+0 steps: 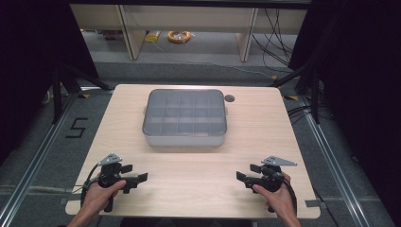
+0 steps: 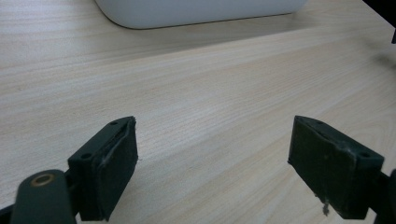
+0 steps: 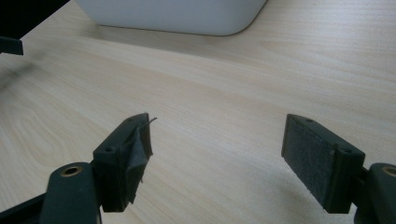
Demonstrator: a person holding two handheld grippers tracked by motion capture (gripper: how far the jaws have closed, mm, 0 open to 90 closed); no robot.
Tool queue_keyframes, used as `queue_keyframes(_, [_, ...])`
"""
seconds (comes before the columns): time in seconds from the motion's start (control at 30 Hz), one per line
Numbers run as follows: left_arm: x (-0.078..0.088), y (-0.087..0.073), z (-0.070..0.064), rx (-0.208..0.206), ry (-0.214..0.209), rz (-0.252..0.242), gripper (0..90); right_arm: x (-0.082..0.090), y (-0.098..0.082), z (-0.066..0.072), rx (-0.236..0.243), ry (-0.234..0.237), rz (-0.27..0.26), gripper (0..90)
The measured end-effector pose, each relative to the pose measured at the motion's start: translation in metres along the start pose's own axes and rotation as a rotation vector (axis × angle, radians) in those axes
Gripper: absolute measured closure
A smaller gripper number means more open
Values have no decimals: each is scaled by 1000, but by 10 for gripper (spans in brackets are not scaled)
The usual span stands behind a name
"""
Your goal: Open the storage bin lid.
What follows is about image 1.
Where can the black metal stand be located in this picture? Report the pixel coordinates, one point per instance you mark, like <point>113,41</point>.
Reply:
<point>315,94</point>
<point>57,94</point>

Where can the light wooden shelf unit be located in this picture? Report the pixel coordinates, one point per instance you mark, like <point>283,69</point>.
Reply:
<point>189,19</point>

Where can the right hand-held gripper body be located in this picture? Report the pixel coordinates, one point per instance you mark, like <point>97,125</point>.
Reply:
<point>271,178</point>

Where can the yellow packet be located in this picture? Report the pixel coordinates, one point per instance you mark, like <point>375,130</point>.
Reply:
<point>152,37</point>

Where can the yellow black floor tape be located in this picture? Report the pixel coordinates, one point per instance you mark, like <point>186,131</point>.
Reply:
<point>83,96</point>
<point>291,98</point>

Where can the person's left hand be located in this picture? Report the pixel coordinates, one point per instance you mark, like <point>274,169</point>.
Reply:
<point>94,198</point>

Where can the person's right hand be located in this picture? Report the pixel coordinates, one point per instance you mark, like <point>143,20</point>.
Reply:
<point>280,200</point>

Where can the dark round table grommet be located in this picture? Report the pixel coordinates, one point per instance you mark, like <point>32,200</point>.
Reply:
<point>229,98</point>

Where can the grey compartment storage box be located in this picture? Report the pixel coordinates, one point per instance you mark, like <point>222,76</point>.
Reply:
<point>185,116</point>

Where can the aluminium floor rail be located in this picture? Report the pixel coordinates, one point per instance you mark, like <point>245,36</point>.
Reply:
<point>38,160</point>
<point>331,160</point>

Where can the black curtain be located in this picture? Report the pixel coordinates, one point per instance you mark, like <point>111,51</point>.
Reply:
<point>362,78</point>
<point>31,63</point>

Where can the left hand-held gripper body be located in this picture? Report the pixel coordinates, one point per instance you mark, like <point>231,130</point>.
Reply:
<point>110,171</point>

